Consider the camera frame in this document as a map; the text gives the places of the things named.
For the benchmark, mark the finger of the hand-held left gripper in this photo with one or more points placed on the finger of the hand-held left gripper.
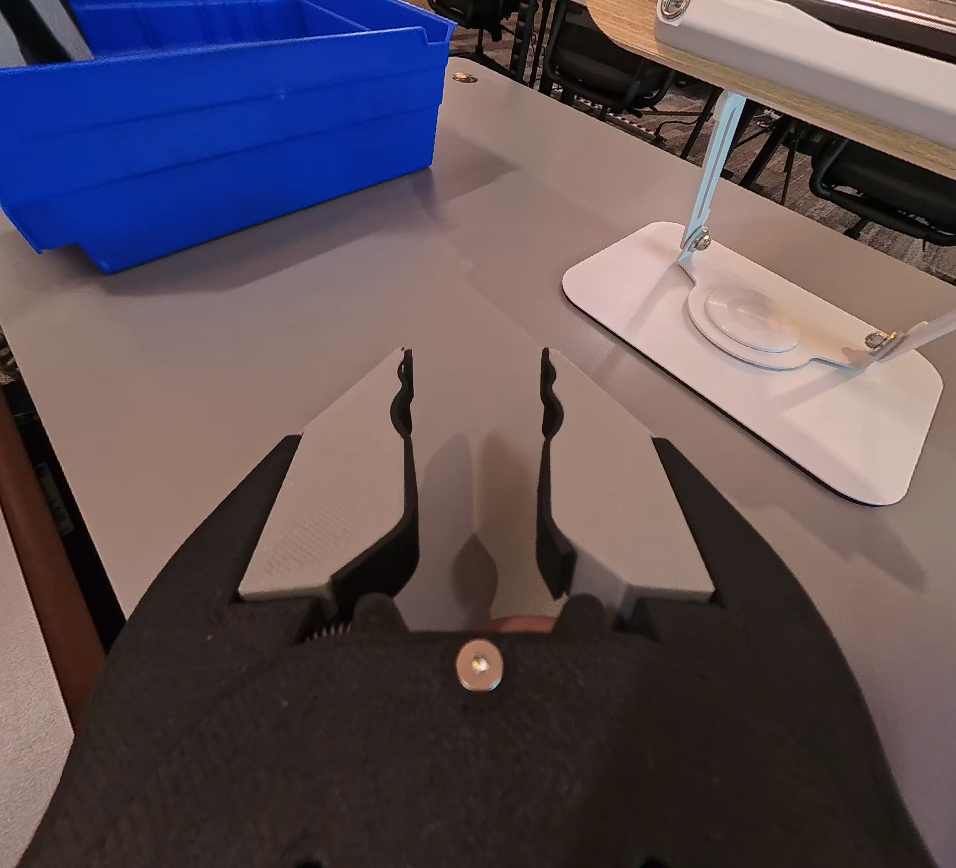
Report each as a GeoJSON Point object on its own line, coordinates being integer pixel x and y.
{"type": "Point", "coordinates": [37, 9]}

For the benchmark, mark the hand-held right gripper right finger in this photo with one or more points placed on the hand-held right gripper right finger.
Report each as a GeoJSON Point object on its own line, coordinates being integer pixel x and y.
{"type": "Point", "coordinates": [627, 509]}

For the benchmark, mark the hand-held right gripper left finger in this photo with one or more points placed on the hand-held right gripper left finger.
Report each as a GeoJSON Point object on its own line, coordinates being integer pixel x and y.
{"type": "Point", "coordinates": [336, 509]}

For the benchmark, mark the blue plastic bin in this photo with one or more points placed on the blue plastic bin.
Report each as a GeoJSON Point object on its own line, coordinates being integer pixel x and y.
{"type": "Point", "coordinates": [224, 121]}

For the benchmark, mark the wooden board document stand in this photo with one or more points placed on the wooden board document stand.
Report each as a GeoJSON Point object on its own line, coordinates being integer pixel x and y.
{"type": "Point", "coordinates": [821, 420]}

